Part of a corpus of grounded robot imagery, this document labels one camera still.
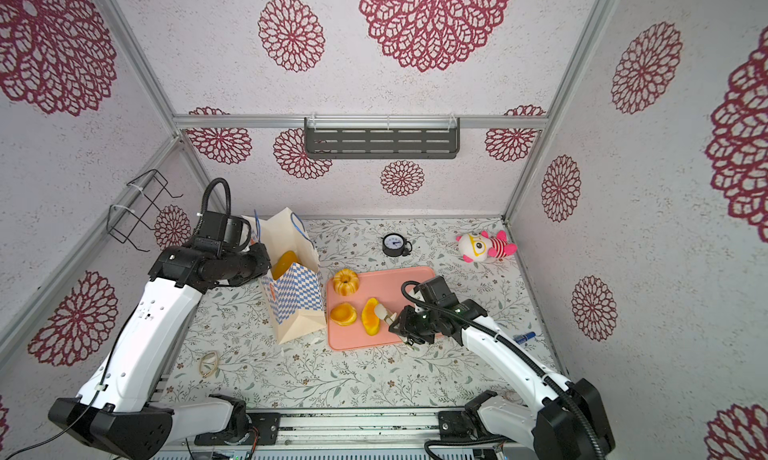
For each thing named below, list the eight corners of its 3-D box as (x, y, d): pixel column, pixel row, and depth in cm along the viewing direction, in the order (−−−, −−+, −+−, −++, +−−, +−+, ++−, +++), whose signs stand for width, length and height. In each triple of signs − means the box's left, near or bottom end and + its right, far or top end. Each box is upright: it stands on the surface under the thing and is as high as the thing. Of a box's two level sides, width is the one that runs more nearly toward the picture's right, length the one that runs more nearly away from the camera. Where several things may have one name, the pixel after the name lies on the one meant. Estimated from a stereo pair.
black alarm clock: (382, 256, 111) (382, 250, 108) (382, 238, 117) (382, 232, 114) (412, 256, 111) (412, 250, 108) (410, 238, 117) (411, 232, 114)
